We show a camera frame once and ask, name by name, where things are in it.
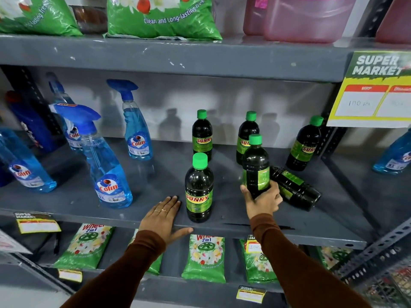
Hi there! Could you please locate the person's right hand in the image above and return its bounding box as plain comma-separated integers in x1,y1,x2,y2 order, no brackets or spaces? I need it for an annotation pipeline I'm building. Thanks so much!
240,180,284,220

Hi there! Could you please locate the person's left hand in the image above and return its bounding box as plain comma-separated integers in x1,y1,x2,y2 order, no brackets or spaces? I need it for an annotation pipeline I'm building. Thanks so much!
139,195,194,246

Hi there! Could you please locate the dark bottle green cap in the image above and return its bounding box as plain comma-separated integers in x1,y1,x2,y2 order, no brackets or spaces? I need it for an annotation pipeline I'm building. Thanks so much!
236,111,260,165
185,153,214,224
285,115,324,172
270,166,322,212
241,134,271,200
192,109,213,162

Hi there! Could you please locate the person's left forearm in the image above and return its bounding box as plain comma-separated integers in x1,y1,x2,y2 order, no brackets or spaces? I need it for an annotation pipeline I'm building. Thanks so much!
60,230,167,308

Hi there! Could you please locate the person's right forearm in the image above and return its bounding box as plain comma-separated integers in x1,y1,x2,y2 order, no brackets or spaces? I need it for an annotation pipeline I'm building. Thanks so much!
250,213,373,308

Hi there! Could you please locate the small green detergent packet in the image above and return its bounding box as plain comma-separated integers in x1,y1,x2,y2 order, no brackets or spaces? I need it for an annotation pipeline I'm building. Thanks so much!
316,246,354,271
239,239,278,284
53,223,116,271
128,229,164,276
181,234,226,284

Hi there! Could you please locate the small yellow shelf label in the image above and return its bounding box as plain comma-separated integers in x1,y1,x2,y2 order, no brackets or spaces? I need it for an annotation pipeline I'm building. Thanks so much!
236,285,267,304
13,212,62,235
58,269,83,283
245,235,263,255

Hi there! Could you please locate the blue glass cleaner spray bottle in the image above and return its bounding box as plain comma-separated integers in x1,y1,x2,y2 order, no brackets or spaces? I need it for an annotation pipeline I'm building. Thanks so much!
372,127,411,175
0,127,58,193
45,72,85,152
54,103,133,209
107,79,153,161

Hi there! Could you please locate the white shelf label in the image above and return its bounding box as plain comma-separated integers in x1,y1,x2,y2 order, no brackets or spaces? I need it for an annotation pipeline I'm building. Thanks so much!
0,229,33,255

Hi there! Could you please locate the grey perforated rack upright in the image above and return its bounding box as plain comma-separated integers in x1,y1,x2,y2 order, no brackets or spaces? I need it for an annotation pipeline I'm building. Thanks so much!
331,217,411,286

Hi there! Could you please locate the grey metal shelf rack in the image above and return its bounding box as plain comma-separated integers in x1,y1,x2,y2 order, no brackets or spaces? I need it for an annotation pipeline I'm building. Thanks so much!
0,33,411,308

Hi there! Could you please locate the dark blue bottle red cap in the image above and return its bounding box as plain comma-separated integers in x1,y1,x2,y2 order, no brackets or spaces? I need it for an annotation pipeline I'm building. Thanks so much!
6,90,59,154

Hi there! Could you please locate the large green yellow price sign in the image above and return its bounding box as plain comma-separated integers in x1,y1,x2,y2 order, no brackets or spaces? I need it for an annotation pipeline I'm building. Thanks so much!
326,51,411,129

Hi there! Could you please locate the pink plastic container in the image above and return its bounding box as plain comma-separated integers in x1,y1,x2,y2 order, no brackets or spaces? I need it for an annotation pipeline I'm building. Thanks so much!
264,0,358,44
375,0,411,45
243,0,269,36

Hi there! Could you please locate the large green detergent bag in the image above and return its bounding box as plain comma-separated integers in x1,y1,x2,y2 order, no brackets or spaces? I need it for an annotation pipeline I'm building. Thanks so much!
104,0,223,41
0,0,83,37

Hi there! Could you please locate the brown packet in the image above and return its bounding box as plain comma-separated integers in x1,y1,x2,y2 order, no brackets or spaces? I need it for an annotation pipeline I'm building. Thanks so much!
69,5,108,34

